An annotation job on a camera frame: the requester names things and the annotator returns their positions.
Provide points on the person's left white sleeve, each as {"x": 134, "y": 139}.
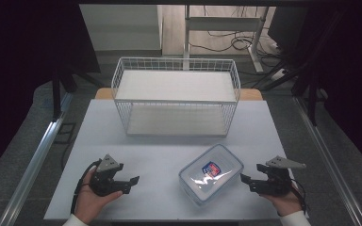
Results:
{"x": 74, "y": 221}

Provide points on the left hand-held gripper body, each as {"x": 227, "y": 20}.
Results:
{"x": 105, "y": 175}

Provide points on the person's left hand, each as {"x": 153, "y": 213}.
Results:
{"x": 89, "y": 201}

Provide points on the person's right white sleeve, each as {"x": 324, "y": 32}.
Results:
{"x": 295, "y": 219}

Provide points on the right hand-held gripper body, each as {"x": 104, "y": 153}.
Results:
{"x": 276, "y": 179}

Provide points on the person's white sleeve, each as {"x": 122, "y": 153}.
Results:
{"x": 295, "y": 219}
{"x": 74, "y": 221}

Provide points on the black tripod stand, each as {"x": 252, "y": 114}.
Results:
{"x": 311, "y": 91}

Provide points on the white power strip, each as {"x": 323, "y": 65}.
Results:
{"x": 279, "y": 74}

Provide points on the aluminium rail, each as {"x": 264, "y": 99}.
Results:
{"x": 34, "y": 163}
{"x": 330, "y": 157}

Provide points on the black curtain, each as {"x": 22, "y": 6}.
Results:
{"x": 19, "y": 62}
{"x": 355, "y": 78}

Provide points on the white cabinet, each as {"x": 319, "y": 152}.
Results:
{"x": 122, "y": 28}

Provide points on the white metal desk frame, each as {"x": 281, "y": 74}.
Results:
{"x": 223, "y": 23}

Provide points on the person's right hand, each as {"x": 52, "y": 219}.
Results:
{"x": 284, "y": 202}

